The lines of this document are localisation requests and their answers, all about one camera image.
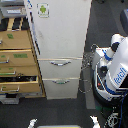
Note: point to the upper fridge drawer handle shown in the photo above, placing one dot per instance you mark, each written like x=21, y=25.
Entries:
x=60, y=63

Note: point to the white refrigerator body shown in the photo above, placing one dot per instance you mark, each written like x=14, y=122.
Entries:
x=52, y=72

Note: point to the white fridge door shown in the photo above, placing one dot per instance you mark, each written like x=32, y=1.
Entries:
x=63, y=33

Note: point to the lower fridge drawer handle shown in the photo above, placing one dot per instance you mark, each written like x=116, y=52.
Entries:
x=60, y=81

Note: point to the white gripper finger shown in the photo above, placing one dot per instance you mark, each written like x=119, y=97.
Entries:
x=32, y=123
x=95, y=121

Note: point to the fridge drawer handle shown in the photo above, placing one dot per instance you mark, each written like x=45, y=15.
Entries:
x=60, y=81
x=60, y=63

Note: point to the grey box on cabinet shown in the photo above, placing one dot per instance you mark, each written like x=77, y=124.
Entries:
x=13, y=11

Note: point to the wooden drawer cabinet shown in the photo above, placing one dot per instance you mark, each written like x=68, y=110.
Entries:
x=19, y=69

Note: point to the green android sticker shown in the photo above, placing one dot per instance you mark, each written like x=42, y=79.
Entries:
x=43, y=10

